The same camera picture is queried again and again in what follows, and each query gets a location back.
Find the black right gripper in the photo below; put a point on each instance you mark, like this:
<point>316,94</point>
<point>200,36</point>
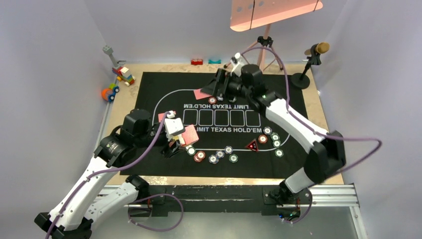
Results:
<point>223,76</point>

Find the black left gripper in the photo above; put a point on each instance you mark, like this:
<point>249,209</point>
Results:
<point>167,151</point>

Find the red playing card box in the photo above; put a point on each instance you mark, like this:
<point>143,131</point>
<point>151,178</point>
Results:
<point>189,136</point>

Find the red poker chip stack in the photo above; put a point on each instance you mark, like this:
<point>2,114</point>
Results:
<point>199,156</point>

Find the red playing card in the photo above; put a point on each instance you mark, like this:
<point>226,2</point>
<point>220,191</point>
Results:
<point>161,117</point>
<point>198,94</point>

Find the red triangular dealer button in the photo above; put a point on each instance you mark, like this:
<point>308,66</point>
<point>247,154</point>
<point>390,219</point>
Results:
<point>253,145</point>

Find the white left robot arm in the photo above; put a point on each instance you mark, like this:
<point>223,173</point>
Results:
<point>79,213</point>

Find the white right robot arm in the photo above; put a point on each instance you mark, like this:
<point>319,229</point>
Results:
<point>325,151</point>

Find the teal toy block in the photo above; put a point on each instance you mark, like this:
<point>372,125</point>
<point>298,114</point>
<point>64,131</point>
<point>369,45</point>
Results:
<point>214,61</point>

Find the red toy block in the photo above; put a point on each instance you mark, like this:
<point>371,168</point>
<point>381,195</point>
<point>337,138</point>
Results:
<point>197,61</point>

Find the black poker felt mat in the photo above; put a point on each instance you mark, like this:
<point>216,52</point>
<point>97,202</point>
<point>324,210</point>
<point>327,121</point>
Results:
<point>219,125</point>

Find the pink music stand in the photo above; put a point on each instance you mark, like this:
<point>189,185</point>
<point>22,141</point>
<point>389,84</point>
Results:
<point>250,14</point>

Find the gold microphone on stand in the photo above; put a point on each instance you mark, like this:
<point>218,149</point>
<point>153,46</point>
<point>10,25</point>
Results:
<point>301,80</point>

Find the colourful toy block train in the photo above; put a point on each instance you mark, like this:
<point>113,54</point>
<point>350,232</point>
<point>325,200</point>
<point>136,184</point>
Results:
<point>123,74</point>

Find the orange toy wheel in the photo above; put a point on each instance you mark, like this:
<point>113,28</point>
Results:
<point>108,94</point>

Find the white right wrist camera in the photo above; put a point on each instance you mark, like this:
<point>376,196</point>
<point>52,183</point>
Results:
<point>237,63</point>

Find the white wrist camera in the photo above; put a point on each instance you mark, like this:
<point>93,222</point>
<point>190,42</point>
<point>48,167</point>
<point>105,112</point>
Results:
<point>237,63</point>
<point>173,126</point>

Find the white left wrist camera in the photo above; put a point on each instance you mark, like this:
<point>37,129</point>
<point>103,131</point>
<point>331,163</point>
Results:
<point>173,126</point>

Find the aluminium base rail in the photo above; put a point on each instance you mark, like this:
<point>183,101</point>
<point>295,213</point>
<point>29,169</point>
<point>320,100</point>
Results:
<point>213,199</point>

